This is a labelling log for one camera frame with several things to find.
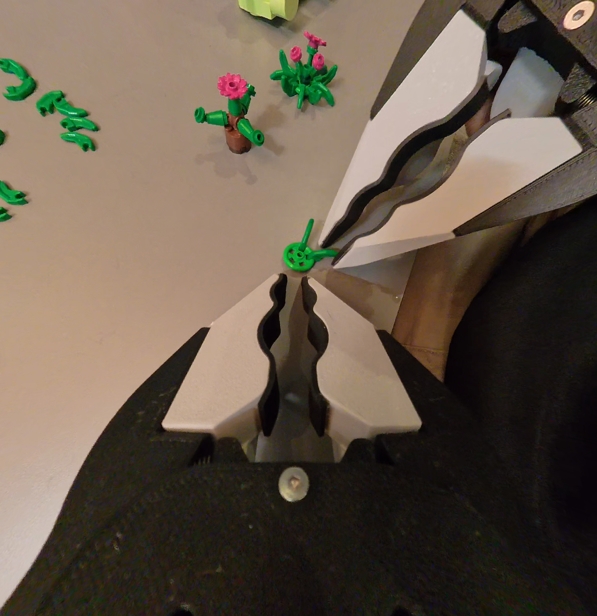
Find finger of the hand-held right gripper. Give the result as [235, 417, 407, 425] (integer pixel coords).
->
[318, 9, 489, 248]
[330, 47, 584, 270]

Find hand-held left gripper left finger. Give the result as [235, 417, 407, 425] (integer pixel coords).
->
[162, 273, 288, 462]

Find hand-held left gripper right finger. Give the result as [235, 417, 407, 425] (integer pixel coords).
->
[301, 276, 423, 463]

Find green toy wheel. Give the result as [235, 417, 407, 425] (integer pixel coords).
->
[283, 242, 315, 271]

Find toy bush with pink flowers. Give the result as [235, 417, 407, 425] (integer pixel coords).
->
[270, 31, 338, 110]

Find lime green toy figure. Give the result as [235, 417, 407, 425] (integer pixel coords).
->
[238, 0, 300, 21]

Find toy cactus with pink flower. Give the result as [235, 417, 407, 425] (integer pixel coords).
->
[194, 73, 265, 156]

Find scatter of green toy leaves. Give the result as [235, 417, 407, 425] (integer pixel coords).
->
[0, 58, 100, 223]

